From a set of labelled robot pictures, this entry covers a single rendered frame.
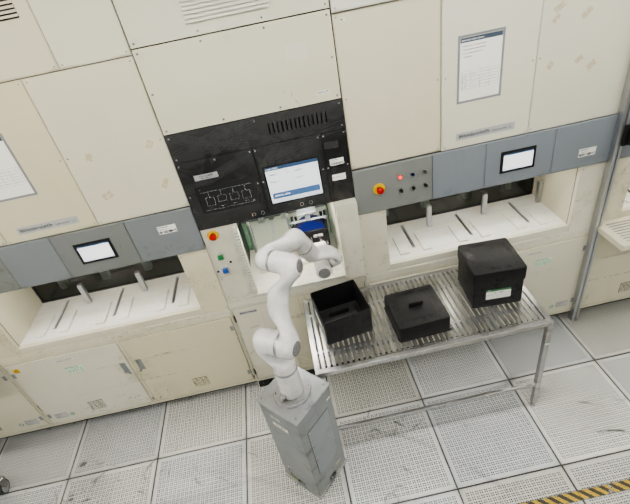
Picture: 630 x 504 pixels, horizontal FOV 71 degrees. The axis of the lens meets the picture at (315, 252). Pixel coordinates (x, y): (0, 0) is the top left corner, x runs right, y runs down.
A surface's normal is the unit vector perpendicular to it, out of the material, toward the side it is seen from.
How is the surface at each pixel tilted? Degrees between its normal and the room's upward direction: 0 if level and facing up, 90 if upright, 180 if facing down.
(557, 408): 0
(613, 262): 90
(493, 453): 0
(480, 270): 0
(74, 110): 90
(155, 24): 90
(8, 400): 90
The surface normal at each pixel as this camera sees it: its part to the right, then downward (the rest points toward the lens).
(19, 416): 0.14, 0.57
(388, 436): -0.16, -0.80
